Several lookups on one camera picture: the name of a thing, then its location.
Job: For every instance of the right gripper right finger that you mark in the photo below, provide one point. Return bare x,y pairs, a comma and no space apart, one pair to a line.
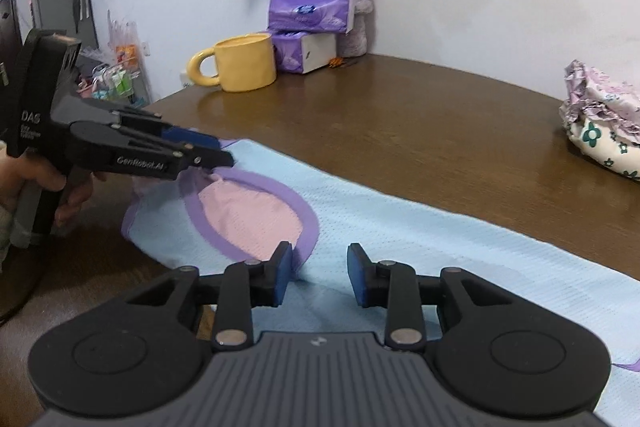
494,350

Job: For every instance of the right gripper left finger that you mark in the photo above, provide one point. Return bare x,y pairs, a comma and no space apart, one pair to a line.
137,352

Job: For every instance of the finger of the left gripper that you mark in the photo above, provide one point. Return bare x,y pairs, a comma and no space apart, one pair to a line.
150,154
152,124

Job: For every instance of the pink blue mesh vest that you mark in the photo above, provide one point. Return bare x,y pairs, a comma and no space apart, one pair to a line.
212,219

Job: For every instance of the person's left hand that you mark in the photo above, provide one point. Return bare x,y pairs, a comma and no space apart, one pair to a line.
16,172

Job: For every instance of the cluttered shelf items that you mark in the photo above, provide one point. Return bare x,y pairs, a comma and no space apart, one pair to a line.
115,73

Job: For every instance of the yellow ceramic mug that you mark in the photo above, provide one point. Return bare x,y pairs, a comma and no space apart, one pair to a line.
243,63

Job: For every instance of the lower purple tissue pack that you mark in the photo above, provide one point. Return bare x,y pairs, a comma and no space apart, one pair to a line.
299,52

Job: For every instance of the purple tissue pack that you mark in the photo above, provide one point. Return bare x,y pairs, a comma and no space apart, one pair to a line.
299,52
316,16

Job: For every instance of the upper purple tissue pack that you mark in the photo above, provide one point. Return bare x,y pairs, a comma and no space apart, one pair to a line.
316,16

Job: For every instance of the folded green flower garment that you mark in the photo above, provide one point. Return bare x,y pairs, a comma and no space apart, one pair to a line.
601,144

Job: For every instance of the folded pink floral garment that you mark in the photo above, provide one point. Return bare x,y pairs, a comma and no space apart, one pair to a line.
593,94

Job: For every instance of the wall socket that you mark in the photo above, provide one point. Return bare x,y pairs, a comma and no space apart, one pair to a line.
185,79

